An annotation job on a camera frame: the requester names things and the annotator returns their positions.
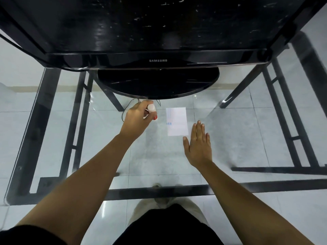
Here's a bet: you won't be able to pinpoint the black metal table frame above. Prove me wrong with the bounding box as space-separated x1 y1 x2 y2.
5 30 327 206

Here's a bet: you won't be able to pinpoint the white paper card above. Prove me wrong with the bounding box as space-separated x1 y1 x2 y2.
166 107 189 136

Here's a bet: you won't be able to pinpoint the beige trousers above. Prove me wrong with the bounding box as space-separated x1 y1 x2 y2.
127 198 210 227

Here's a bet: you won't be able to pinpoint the black flat screen monitor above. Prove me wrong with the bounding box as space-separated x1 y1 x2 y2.
0 0 327 72

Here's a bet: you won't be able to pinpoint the black oval monitor stand base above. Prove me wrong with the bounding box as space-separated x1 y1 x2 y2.
97 67 220 100

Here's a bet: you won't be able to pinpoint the person's left forearm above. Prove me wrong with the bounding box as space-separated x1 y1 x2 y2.
15 133 136 245

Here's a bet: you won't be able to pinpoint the beige shoe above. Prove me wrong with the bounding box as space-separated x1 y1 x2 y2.
152 184 177 208

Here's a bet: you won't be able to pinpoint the person's right forearm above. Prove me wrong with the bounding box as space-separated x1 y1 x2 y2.
196 161 315 245

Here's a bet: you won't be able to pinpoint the person's right hand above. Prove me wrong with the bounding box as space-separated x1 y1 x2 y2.
183 120 213 169

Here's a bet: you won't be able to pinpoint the black shirt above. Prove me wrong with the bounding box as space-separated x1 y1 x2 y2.
0 203 226 245

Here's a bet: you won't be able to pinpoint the small white bottle red cap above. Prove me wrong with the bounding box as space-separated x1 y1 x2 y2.
144 104 157 121

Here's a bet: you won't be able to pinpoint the person's left hand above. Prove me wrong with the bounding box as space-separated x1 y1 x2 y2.
119 100 157 142

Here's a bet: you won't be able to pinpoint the thin black cable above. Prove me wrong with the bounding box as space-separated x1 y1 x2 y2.
122 98 162 123

